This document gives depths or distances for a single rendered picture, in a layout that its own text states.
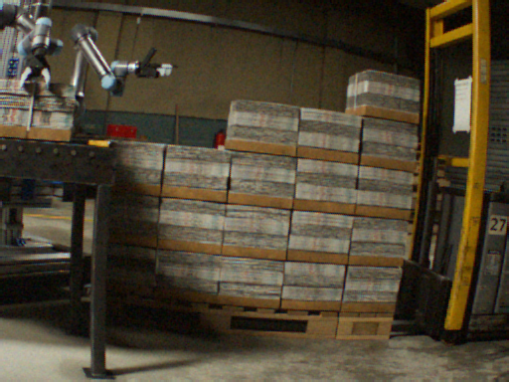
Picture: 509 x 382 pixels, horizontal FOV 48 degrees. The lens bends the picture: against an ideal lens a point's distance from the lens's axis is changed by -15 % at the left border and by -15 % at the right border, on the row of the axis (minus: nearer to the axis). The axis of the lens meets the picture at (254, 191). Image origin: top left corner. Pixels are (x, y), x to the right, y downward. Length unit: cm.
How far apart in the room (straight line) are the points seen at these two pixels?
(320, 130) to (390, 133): 34
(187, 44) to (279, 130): 717
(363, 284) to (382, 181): 49
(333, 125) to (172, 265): 95
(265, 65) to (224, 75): 75
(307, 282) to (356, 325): 35
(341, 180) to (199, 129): 712
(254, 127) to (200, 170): 30
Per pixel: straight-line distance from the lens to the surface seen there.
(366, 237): 300
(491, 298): 320
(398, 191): 303
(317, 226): 293
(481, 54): 306
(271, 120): 288
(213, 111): 1005
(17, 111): 240
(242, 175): 286
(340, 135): 294
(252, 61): 1035
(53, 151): 202
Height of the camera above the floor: 82
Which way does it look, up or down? 3 degrees down
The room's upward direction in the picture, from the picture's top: 6 degrees clockwise
